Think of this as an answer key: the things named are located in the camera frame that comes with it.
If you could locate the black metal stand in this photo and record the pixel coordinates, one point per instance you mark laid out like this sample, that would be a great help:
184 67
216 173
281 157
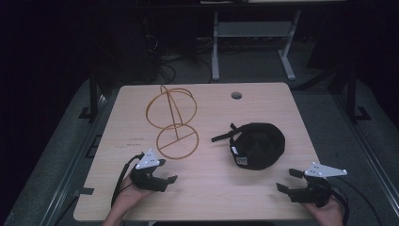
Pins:
352 94
93 94

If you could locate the dark table edge bracket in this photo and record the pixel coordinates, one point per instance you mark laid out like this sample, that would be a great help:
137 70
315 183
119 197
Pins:
84 191

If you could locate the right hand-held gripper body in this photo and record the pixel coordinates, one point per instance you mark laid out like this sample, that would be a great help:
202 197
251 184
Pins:
313 191

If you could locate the person's left hand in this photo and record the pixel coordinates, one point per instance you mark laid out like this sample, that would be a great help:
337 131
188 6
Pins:
129 196

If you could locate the black baseball cap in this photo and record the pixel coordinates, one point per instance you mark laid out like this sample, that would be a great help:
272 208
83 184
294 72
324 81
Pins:
260 147

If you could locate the grey metal table frame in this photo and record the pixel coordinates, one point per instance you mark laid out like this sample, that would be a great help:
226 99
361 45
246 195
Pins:
251 29

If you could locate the person's right hand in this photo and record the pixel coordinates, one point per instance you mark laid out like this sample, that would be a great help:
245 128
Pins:
329 215

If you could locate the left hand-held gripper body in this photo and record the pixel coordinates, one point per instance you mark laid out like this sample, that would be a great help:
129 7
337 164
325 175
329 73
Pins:
147 182

